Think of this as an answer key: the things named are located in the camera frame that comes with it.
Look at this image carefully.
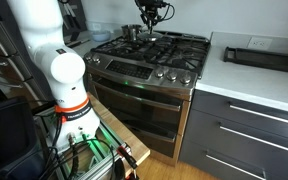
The wooden robot mount board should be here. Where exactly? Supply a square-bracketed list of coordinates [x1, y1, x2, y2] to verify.
[87, 93, 152, 176]

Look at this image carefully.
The thick black base cable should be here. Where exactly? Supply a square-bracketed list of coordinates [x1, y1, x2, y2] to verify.
[67, 132, 82, 180]

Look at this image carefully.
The thin black base cable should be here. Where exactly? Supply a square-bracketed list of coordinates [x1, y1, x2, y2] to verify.
[77, 138, 117, 180]

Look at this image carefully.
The glass lid with steel knob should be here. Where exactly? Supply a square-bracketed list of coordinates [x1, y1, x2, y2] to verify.
[139, 31, 164, 43]

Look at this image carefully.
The white wall outlet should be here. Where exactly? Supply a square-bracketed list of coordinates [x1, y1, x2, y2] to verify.
[91, 21, 102, 32]
[247, 36, 274, 51]

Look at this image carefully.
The range warming drawer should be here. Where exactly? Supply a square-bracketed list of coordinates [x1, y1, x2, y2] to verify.
[115, 111, 183, 164]

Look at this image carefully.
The red black clamp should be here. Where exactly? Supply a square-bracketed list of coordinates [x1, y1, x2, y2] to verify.
[116, 143, 140, 180]

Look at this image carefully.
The dark plastic bin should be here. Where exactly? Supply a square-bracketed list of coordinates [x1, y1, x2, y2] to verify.
[0, 97, 47, 180]

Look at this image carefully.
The wide black stove grate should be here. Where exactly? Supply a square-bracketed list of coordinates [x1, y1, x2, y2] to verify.
[163, 31, 212, 76]
[92, 32, 152, 59]

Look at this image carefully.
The stainless steel gas range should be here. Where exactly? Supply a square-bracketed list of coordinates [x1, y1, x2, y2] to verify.
[83, 30, 212, 168]

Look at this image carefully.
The oven door with handle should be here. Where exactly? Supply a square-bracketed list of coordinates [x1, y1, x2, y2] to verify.
[87, 73, 186, 141]

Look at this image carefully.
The black griddle tray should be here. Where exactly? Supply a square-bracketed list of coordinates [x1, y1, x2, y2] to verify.
[222, 46, 288, 76]

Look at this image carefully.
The pale blue ceramic bowl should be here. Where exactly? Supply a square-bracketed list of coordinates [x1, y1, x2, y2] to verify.
[90, 29, 113, 43]

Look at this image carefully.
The black camera tripod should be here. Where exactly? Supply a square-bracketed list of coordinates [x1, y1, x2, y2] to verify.
[57, 0, 89, 48]

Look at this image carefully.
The black oven control display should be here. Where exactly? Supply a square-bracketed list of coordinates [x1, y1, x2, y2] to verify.
[105, 59, 155, 80]

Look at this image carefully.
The narrow black stove grate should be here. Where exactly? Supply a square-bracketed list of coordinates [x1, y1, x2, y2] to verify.
[130, 33, 178, 68]

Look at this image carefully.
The dark grey cabinet drawer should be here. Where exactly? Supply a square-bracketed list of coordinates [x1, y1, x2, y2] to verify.
[178, 138, 288, 180]
[188, 89, 288, 144]
[183, 109, 288, 174]

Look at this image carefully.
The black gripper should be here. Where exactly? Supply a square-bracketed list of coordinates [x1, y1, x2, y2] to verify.
[135, 0, 169, 34]

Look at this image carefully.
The aluminium frame stand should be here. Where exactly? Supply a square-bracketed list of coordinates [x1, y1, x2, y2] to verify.
[33, 106, 135, 180]

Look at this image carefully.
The round gas burner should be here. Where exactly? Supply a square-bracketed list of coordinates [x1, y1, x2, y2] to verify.
[115, 44, 133, 54]

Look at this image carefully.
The silver pot with long handle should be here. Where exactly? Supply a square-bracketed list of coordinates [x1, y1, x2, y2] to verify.
[121, 23, 144, 42]

